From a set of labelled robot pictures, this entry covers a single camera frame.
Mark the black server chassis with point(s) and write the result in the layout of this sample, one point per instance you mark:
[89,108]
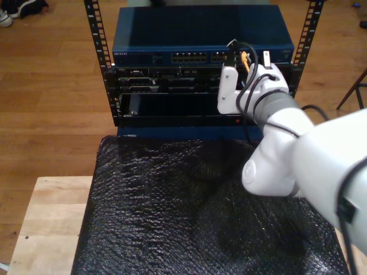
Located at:
[172,83]

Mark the black rack shelf tray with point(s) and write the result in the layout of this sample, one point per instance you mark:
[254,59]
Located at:
[166,120]

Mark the small blue floor object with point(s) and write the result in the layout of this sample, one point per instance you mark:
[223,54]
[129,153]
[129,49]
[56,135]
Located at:
[355,5]

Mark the small dark floor object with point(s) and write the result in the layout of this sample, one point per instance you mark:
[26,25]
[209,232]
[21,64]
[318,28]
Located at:
[364,24]

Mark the black perforated rack frame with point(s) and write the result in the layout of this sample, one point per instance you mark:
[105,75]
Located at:
[96,34]

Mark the blue network switch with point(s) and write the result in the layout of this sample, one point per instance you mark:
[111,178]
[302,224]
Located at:
[177,28]

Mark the dark sneaker white sole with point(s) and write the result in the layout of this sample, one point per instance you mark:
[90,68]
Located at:
[28,7]

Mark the blue metal base panel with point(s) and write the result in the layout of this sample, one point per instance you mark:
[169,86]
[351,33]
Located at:
[172,133]

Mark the black bubble wrap mat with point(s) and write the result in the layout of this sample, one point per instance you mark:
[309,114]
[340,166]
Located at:
[157,215]

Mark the dark brown wooden chair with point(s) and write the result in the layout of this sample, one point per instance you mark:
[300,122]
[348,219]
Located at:
[351,90]

